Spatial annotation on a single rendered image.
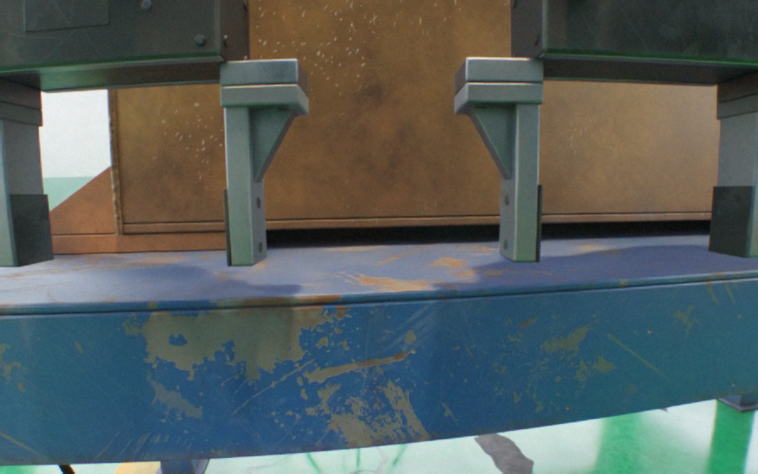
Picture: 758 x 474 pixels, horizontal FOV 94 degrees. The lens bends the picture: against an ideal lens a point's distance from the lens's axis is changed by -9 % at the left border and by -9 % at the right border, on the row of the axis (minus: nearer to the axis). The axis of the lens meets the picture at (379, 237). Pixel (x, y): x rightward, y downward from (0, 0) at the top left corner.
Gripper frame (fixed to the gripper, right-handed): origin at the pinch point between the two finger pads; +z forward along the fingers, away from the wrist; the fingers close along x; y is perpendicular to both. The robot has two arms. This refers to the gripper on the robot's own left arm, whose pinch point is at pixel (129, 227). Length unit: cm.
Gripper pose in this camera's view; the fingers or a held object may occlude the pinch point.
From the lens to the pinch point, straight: 24.9
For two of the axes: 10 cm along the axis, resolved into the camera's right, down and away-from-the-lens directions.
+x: -10.0, 0.1, 0.0
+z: 0.1, 9.9, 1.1
